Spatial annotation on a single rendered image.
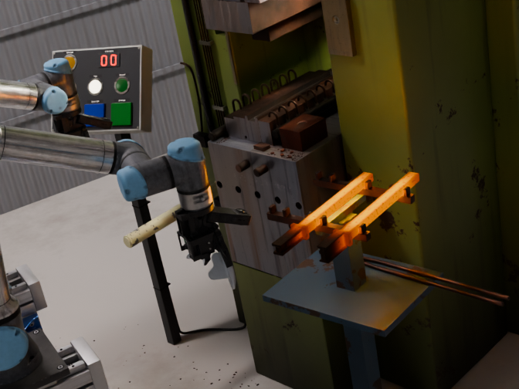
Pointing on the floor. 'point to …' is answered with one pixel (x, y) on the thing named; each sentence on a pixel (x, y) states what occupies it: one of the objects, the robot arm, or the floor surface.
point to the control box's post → (156, 268)
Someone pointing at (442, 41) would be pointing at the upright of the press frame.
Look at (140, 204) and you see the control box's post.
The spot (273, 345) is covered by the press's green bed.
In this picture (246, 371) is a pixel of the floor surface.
